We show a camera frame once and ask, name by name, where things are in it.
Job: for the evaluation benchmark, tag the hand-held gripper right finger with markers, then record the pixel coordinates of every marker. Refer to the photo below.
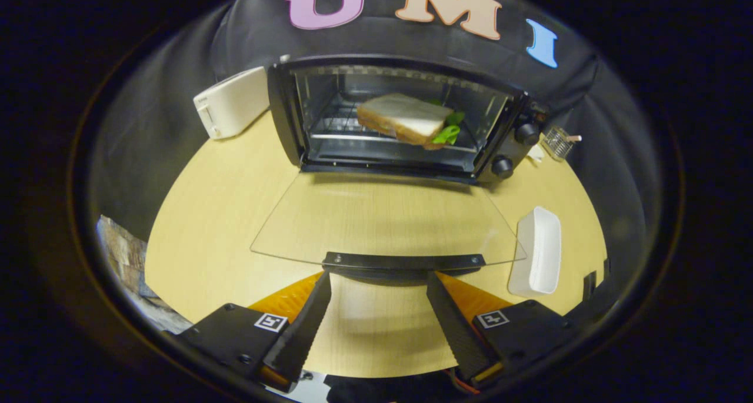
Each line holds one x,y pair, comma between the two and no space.
456,332

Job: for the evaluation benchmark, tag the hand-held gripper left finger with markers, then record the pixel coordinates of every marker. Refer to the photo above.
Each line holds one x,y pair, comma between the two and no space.
300,338

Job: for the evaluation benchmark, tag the sandwich with lettuce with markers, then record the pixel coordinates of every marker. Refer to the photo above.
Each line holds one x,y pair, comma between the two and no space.
403,117

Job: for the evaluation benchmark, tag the black toaster oven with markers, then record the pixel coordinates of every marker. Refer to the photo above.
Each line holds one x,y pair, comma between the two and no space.
285,115

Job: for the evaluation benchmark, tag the white toaster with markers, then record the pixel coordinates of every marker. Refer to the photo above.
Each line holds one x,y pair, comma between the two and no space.
232,103

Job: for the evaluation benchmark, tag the white rectangular tray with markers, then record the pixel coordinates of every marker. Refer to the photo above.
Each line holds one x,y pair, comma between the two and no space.
538,250

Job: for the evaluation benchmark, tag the black table clamp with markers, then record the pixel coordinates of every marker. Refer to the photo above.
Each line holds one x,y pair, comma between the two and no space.
591,282

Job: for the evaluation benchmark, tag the white divided seed dish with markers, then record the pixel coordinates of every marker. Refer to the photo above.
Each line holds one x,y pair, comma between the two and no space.
535,153

